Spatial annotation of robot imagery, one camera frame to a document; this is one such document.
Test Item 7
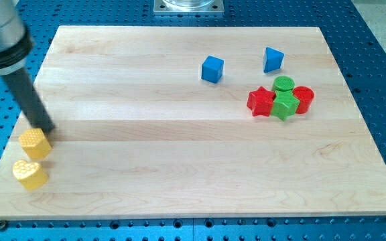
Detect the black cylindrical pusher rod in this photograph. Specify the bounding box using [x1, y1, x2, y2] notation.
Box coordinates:
[2, 68, 54, 133]

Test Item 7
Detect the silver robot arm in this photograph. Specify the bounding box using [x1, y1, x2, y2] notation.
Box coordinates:
[0, 0, 54, 133]

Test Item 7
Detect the blue cube block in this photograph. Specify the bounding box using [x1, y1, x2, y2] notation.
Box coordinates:
[201, 56, 224, 84]

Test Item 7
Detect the blue triangle block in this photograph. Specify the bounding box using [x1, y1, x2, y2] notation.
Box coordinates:
[263, 47, 285, 73]

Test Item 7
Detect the yellow hexagon block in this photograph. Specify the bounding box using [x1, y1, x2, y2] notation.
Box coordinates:
[18, 129, 52, 159]

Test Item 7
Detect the yellow heart block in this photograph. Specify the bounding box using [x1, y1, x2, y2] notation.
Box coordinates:
[12, 159, 49, 191]

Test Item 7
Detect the light wooden board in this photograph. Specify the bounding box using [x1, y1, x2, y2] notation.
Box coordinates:
[0, 25, 386, 220]

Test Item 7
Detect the red star block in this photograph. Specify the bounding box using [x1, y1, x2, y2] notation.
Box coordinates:
[247, 86, 276, 116]

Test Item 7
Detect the green cylinder block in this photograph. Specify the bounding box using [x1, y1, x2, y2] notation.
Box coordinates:
[272, 76, 295, 92]

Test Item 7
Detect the green star block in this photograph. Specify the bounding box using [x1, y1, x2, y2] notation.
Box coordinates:
[271, 90, 300, 121]

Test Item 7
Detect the red cylinder block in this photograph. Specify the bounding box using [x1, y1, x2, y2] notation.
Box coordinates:
[293, 86, 314, 114]

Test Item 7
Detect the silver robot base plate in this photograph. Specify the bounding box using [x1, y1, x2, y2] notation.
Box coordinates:
[153, 0, 224, 13]

